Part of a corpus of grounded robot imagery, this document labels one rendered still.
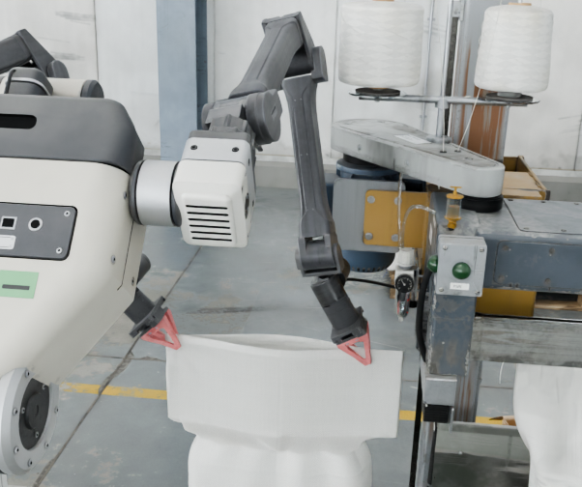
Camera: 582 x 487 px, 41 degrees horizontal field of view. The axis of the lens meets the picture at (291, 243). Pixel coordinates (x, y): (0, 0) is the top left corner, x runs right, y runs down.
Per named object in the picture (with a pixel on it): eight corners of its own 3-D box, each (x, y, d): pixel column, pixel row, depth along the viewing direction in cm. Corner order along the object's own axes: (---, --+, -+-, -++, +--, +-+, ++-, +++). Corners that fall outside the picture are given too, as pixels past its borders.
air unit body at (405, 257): (392, 326, 156) (396, 253, 151) (392, 316, 161) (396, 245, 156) (414, 328, 156) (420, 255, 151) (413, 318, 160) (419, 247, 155)
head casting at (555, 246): (424, 375, 137) (440, 214, 127) (419, 317, 160) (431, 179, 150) (599, 388, 134) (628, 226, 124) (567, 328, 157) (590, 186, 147)
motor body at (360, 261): (329, 273, 178) (334, 168, 170) (333, 251, 192) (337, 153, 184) (394, 278, 176) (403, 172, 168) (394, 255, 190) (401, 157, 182)
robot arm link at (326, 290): (304, 285, 151) (330, 274, 148) (311, 270, 157) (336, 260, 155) (320, 314, 152) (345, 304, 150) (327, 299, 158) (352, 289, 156)
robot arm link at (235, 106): (203, 130, 112) (237, 124, 110) (215, 86, 119) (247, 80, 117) (226, 175, 118) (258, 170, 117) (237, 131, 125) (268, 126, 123)
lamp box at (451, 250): (435, 294, 127) (440, 243, 124) (433, 283, 131) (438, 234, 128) (481, 297, 126) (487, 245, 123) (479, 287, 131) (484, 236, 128)
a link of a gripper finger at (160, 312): (193, 331, 162) (161, 300, 161) (186, 347, 156) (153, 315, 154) (171, 350, 165) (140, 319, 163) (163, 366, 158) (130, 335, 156)
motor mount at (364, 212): (330, 251, 172) (333, 180, 166) (332, 242, 178) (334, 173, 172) (459, 259, 169) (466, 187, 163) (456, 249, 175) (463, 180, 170)
